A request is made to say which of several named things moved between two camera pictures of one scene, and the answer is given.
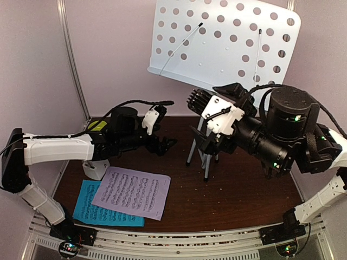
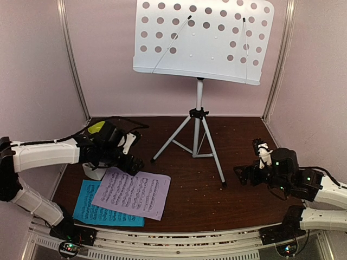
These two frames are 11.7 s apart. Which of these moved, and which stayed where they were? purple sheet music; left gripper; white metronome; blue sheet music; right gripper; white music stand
Moved: left gripper; white music stand; right gripper
Stayed: purple sheet music; white metronome; blue sheet music
